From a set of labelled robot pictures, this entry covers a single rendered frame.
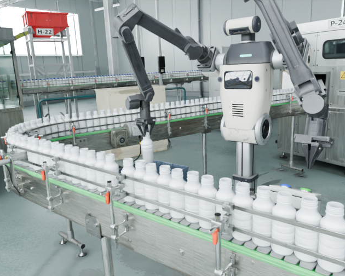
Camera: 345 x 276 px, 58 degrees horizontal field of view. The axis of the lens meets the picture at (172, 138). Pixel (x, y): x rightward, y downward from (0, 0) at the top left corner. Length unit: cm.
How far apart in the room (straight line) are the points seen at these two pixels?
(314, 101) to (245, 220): 39
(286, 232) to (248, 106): 75
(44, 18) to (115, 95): 319
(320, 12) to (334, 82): 887
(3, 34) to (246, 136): 538
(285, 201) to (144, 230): 54
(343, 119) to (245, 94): 315
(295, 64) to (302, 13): 1246
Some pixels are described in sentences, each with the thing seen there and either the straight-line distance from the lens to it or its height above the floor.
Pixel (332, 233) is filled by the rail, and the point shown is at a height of 111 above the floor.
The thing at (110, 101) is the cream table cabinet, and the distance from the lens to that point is 514.
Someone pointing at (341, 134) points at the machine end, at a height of 54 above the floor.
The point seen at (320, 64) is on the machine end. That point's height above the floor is 145.
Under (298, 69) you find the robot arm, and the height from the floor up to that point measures 147.
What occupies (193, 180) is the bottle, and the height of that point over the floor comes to 114.
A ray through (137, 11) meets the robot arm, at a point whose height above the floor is 172.
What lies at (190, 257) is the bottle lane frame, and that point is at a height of 90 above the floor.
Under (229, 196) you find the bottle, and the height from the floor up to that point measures 112.
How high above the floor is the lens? 150
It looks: 13 degrees down
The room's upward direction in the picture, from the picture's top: 3 degrees counter-clockwise
